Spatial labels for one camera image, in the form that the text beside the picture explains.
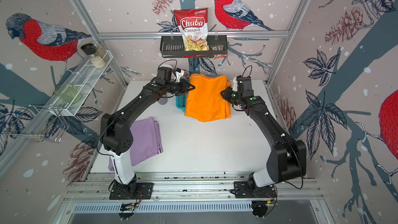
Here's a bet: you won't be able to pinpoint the green glass bowl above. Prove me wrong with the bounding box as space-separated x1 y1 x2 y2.
53 83 82 104

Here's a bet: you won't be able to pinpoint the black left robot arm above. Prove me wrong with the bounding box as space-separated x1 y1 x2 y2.
99 65 195 194

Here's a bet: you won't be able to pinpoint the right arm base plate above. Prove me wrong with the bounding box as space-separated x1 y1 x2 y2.
230 180 277 199

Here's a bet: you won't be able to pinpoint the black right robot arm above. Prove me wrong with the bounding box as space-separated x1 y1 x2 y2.
220 75 306 194

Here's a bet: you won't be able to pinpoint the small glass spice jar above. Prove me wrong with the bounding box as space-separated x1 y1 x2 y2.
94 43 108 63

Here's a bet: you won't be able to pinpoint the black lid spice jar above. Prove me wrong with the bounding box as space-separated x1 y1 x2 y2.
81 44 102 64

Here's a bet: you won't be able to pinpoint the orange pants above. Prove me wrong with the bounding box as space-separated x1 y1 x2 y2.
184 74 231 122

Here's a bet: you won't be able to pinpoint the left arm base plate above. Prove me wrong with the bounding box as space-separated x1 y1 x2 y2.
109 180 154 200

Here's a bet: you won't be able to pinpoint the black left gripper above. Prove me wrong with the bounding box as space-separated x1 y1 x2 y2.
165 78 195 95

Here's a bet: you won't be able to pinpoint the red Chuba chips bag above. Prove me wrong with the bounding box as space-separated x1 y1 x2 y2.
174 8 209 51

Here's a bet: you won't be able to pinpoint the white wire wall shelf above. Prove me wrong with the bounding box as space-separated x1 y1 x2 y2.
48 50 114 117

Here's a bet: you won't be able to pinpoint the purple pants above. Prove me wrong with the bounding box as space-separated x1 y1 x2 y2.
108 117 164 172

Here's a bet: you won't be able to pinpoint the black wire wall basket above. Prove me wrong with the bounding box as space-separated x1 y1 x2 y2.
160 35 228 59

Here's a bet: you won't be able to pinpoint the teal plastic basket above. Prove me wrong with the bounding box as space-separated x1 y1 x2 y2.
176 94 187 112

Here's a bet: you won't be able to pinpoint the wire hook rack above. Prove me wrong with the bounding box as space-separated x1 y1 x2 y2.
1 105 69 144

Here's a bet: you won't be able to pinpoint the purple cup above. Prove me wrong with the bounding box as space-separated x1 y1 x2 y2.
158 97 168 105

